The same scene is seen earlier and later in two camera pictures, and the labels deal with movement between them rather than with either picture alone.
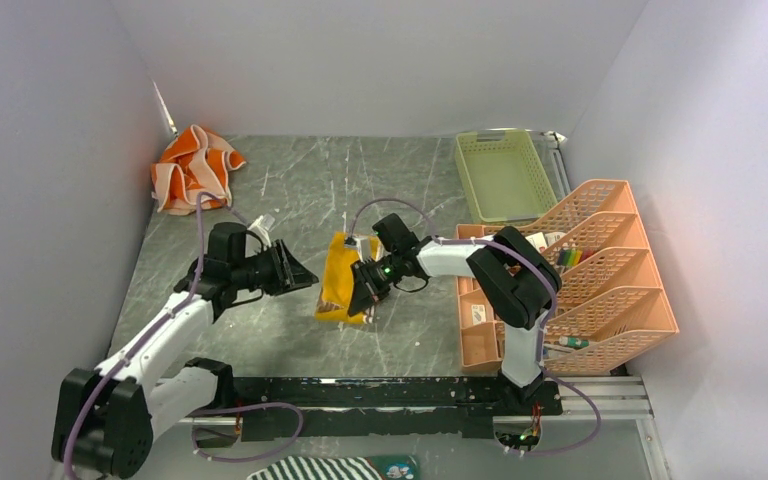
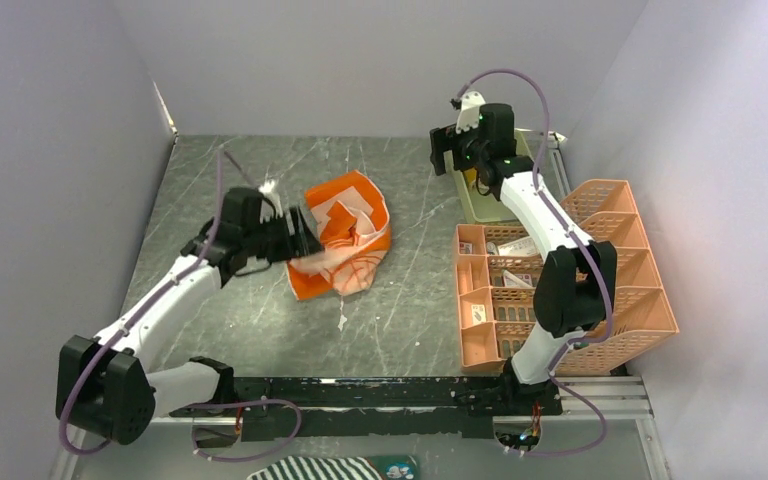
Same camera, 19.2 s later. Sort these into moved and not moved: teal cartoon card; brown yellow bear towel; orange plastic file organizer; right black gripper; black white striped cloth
Moved: brown yellow bear towel; right black gripper
Not moved: black white striped cloth; orange plastic file organizer; teal cartoon card
